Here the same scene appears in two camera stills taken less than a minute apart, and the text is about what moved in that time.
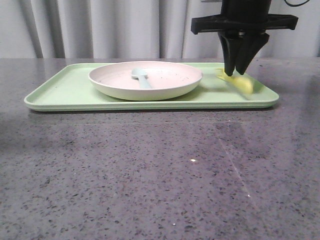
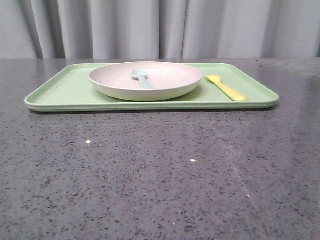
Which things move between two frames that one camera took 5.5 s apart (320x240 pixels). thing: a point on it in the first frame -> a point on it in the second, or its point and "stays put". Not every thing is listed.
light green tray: [72, 89] stays put
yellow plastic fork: [241, 81] -> [216, 80]
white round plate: [167, 80] stays put
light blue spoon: [142, 74] stays put
